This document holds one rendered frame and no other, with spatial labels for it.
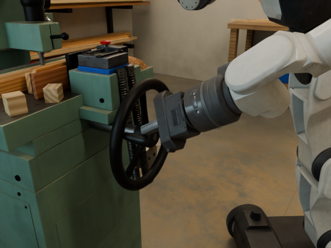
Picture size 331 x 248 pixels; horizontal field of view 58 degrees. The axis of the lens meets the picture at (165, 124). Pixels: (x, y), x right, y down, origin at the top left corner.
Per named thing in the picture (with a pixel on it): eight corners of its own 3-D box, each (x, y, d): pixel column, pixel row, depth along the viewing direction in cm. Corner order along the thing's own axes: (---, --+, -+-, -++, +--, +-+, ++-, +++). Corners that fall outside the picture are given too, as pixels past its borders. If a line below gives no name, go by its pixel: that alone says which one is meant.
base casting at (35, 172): (33, 195, 70) (26, 161, 67) (-94, 142, 95) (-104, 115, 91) (137, 126, 107) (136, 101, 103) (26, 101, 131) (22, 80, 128)
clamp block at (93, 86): (111, 111, 75) (108, 77, 72) (71, 103, 81) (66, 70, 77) (142, 95, 87) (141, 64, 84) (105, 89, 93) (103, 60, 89)
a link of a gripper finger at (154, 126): (138, 130, 63) (160, 121, 60) (148, 131, 66) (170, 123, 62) (139, 137, 63) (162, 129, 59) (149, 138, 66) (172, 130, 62)
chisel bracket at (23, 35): (44, 58, 80) (38, 24, 76) (9, 53, 86) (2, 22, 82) (64, 53, 86) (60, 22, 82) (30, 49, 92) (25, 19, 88)
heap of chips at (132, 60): (136, 72, 101) (136, 60, 99) (103, 67, 107) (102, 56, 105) (150, 66, 108) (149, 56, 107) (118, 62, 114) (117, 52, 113)
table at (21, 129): (39, 164, 58) (34, 136, 56) (-52, 133, 71) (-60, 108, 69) (177, 85, 107) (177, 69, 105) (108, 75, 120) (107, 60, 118)
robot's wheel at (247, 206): (217, 227, 153) (250, 239, 157) (220, 233, 148) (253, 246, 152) (239, 197, 146) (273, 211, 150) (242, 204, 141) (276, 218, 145)
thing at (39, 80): (37, 99, 75) (33, 74, 72) (34, 98, 75) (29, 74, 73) (99, 77, 94) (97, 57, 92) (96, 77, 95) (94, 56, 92)
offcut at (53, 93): (50, 97, 76) (48, 83, 75) (63, 97, 77) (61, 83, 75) (45, 103, 72) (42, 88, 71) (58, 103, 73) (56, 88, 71)
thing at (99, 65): (109, 75, 73) (107, 51, 71) (75, 70, 78) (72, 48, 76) (138, 64, 84) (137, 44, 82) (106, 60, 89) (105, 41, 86)
